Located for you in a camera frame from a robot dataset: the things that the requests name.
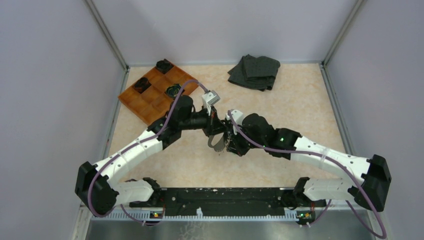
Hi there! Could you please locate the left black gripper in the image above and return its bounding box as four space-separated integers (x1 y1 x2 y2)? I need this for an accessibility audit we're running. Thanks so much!
179 103 230 138

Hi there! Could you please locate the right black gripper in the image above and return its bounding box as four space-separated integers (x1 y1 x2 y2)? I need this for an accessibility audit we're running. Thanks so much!
227 123 266 157

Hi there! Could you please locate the metal key holder plate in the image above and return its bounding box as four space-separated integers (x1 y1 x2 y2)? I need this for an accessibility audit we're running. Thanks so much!
207 132 230 153

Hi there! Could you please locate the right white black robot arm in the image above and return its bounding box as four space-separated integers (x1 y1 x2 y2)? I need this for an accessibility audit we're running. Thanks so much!
225 109 392 213

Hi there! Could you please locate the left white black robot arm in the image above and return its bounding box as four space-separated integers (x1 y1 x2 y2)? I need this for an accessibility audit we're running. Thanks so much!
75 91 226 217

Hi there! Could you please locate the black green coiled object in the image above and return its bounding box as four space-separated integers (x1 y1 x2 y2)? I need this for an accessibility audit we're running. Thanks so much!
165 83 182 100

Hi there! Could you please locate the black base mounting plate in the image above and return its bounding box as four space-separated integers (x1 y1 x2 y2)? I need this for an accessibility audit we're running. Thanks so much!
129 187 327 217

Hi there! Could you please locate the dark grey folded cloth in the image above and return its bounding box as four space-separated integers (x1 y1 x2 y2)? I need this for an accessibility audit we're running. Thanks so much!
228 54 281 92

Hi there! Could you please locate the orange compartment tray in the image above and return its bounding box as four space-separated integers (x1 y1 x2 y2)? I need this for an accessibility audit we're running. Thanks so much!
118 63 194 125

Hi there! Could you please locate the black object back compartment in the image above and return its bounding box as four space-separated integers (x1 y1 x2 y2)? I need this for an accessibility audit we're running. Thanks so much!
155 59 174 75

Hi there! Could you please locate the black object compartment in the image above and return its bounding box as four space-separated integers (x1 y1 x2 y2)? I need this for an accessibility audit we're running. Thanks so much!
155 59 174 75
133 77 151 94

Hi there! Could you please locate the black object left compartment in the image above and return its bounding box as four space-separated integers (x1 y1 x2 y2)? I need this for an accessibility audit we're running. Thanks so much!
133 77 151 94

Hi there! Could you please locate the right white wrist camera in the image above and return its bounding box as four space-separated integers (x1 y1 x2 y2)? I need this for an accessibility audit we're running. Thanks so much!
225 109 244 126

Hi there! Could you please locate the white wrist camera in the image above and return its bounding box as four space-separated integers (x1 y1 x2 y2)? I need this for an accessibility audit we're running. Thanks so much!
201 90 221 116
225 109 244 126

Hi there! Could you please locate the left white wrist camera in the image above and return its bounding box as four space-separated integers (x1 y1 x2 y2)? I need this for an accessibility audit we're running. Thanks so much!
201 90 221 116

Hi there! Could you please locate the white cable duct rail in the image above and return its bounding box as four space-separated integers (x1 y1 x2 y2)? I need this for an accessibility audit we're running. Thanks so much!
91 207 299 222

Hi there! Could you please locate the left aluminium frame post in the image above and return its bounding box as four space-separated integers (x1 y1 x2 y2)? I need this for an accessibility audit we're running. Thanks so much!
83 0 129 72

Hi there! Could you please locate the aluminium frame post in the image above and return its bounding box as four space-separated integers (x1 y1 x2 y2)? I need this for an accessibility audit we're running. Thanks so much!
83 0 129 72
321 0 368 68

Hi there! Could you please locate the right aluminium frame post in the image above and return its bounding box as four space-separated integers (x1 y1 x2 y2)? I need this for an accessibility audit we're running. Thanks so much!
321 0 368 68

